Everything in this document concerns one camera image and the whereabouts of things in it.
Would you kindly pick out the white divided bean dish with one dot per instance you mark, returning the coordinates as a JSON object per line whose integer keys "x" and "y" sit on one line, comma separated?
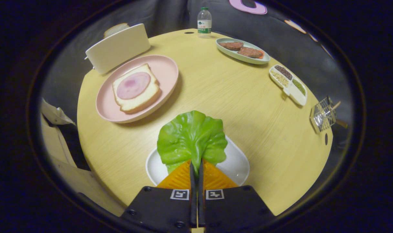
{"x": 288, "y": 85}

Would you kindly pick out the thick white bread slice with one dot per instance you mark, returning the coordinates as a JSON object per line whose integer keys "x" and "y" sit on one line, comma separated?
{"x": 131, "y": 104}

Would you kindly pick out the spoon in glass cup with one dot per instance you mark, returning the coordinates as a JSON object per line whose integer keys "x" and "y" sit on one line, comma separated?
{"x": 342, "y": 124}

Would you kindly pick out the pale green oval plate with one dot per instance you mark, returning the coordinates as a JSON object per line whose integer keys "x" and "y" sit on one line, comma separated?
{"x": 230, "y": 55}

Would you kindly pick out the pink round plate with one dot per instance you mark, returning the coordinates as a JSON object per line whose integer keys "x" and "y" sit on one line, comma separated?
{"x": 167, "y": 71}

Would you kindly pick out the clear plastic water bottle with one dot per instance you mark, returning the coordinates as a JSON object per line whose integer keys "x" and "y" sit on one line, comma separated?
{"x": 204, "y": 26}

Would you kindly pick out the white rounded plate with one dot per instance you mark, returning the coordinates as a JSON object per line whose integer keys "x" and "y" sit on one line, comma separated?
{"x": 235, "y": 165}

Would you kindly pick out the pink ham slice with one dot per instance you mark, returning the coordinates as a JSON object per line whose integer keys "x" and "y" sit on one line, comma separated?
{"x": 133, "y": 85}

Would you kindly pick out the white toaster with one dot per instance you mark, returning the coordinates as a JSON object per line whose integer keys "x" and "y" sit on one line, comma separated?
{"x": 118, "y": 48}

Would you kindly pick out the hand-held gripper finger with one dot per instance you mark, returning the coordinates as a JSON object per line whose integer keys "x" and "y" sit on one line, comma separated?
{"x": 201, "y": 200}
{"x": 193, "y": 200}

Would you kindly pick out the toasted bread slice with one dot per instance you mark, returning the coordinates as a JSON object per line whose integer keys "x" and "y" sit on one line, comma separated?
{"x": 115, "y": 29}

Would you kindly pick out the green lettuce leaf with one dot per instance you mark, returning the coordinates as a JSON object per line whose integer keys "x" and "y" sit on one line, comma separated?
{"x": 190, "y": 136}

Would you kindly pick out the clear glass cup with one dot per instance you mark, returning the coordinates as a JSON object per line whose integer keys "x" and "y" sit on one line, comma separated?
{"x": 322, "y": 115}

